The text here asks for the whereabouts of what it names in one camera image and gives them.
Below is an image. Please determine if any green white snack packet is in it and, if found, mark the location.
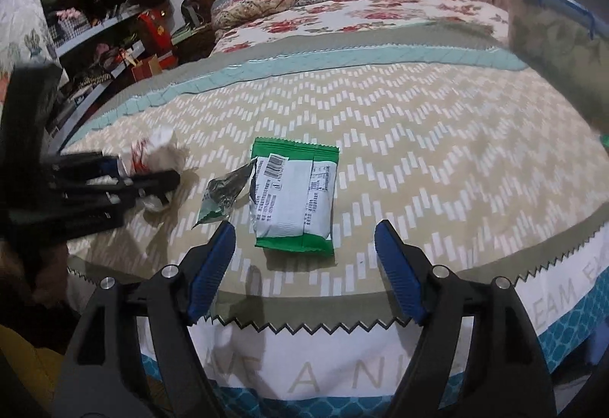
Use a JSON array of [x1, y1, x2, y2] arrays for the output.
[[249, 137, 340, 257]]

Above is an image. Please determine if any clear bin blue handle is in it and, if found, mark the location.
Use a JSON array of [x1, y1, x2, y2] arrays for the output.
[[509, 0, 609, 135]]

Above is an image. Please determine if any torn silver wrapper piece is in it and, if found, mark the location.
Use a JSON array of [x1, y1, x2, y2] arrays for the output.
[[193, 158, 257, 227]]

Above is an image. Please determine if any floral bed sheet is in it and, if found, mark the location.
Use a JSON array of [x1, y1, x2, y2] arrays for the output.
[[212, 0, 509, 54]]

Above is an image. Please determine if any beige chevron blanket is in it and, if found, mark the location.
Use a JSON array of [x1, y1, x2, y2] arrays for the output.
[[68, 21, 608, 417]]

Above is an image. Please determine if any red gift box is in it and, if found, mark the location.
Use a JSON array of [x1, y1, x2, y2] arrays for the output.
[[136, 9, 174, 59]]

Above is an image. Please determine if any cluttered storage shelf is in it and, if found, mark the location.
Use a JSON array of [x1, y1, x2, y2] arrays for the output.
[[41, 0, 170, 151]]

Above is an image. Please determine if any white paper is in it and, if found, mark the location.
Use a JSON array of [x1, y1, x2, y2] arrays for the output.
[[118, 124, 189, 214]]

